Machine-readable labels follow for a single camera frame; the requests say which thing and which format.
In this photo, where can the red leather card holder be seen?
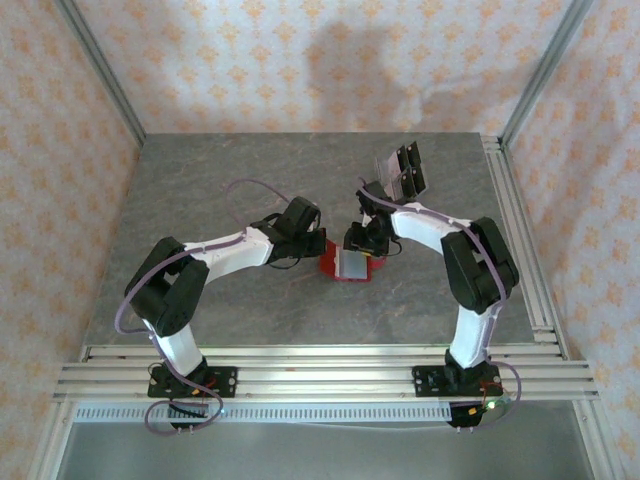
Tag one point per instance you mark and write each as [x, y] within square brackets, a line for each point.
[327, 267]

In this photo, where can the black card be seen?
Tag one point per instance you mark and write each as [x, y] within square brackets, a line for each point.
[420, 180]
[414, 151]
[401, 154]
[406, 182]

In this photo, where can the aluminium side rail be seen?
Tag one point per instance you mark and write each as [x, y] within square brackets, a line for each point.
[507, 200]

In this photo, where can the short aluminium frame leg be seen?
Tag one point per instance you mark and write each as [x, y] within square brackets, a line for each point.
[595, 445]
[50, 450]

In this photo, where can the black controller clamp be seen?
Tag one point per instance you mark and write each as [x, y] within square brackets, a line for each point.
[187, 411]
[465, 415]

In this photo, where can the wide aluminium mounting rail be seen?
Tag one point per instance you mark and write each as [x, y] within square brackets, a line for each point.
[325, 375]

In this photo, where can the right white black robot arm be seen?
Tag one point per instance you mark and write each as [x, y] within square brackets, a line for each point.
[475, 270]

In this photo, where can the slanted aluminium frame post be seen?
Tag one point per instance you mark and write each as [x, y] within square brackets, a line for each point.
[101, 67]
[546, 67]

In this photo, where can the black right controller clamp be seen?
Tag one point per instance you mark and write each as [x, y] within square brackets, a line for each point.
[465, 415]

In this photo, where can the orange patterned white cloth backdrop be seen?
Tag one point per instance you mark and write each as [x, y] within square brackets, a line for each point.
[320, 50]

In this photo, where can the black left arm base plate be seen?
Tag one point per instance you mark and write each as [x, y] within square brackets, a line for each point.
[225, 382]

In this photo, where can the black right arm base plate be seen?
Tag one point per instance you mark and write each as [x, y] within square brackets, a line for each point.
[425, 380]

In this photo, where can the grey metal panel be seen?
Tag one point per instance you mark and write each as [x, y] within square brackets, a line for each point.
[325, 455]

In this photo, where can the black left controller clamp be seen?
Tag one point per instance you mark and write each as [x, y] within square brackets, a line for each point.
[187, 411]

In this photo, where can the clear acrylic card stand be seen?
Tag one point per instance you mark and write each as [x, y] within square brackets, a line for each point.
[395, 172]

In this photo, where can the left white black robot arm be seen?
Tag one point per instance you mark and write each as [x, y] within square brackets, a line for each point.
[170, 285]

